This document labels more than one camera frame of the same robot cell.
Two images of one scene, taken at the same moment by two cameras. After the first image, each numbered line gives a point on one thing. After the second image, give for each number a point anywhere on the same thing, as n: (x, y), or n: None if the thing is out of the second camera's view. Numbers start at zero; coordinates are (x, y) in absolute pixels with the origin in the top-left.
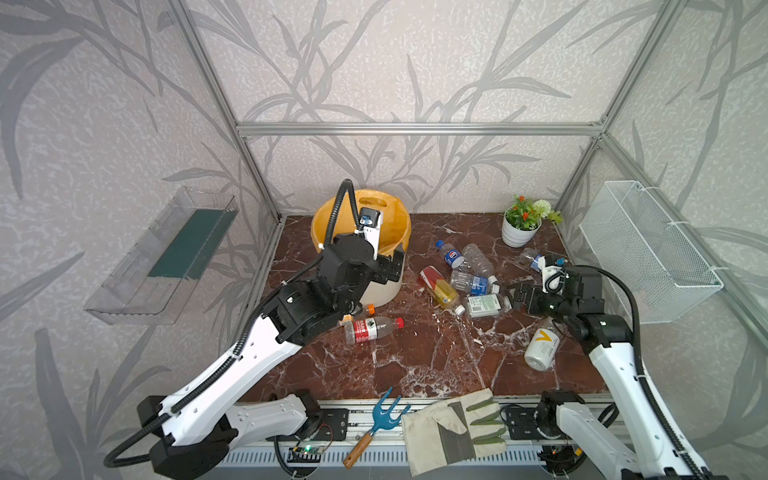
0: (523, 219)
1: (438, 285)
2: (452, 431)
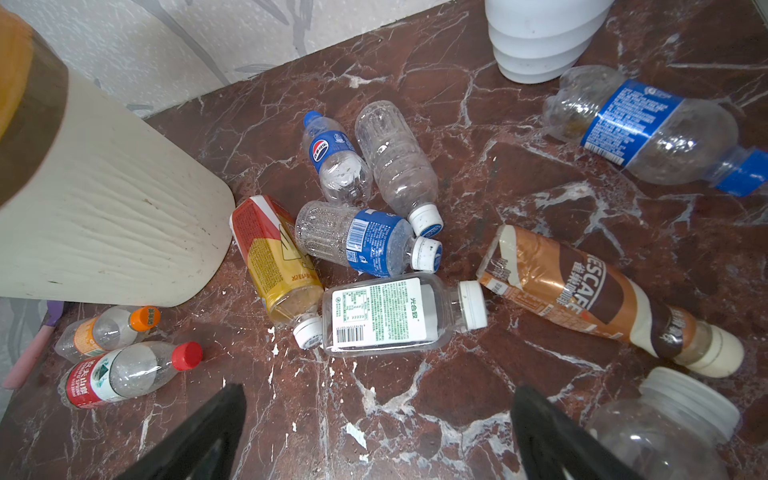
0: (539, 41)
1: (282, 273)
2: None
